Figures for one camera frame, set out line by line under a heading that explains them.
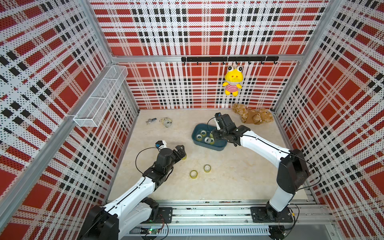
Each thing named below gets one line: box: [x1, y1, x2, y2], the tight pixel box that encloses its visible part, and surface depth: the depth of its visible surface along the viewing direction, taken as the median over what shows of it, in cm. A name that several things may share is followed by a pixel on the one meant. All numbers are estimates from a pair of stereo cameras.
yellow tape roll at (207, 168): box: [203, 164, 212, 173], surface depth 90 cm
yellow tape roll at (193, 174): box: [189, 170, 198, 180], surface depth 89 cm
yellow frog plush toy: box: [223, 65, 244, 97], surface depth 95 cm
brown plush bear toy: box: [232, 103, 274, 125], surface depth 107 cm
